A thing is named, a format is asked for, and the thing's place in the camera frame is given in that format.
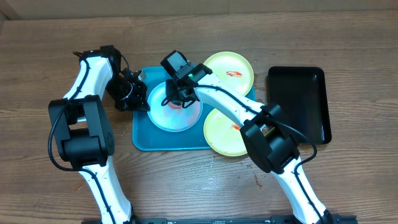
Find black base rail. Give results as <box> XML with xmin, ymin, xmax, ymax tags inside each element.
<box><xmin>124</xmin><ymin>215</ymin><xmax>358</xmax><ymax>224</ymax></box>

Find pink green sponge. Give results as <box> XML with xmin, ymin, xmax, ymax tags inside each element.
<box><xmin>167</xmin><ymin>101</ymin><xmax>182</xmax><ymax>110</ymax></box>

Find yellow-green plate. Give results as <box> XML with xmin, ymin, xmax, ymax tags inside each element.
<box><xmin>203</xmin><ymin>109</ymin><xmax>247</xmax><ymax>157</ymax></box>
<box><xmin>203</xmin><ymin>52</ymin><xmax>254</xmax><ymax>96</ymax></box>

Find light blue plate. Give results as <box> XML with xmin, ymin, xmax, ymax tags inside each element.
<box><xmin>147</xmin><ymin>82</ymin><xmax>203</xmax><ymax>132</ymax></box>

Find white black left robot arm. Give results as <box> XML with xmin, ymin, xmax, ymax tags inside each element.
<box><xmin>47</xmin><ymin>45</ymin><xmax>150</xmax><ymax>223</ymax></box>

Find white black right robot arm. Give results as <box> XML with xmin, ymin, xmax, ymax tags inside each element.
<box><xmin>160</xmin><ymin>50</ymin><xmax>333</xmax><ymax>223</ymax></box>

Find black plastic tray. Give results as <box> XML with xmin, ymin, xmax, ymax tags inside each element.
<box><xmin>268</xmin><ymin>66</ymin><xmax>332</xmax><ymax>144</ymax></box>

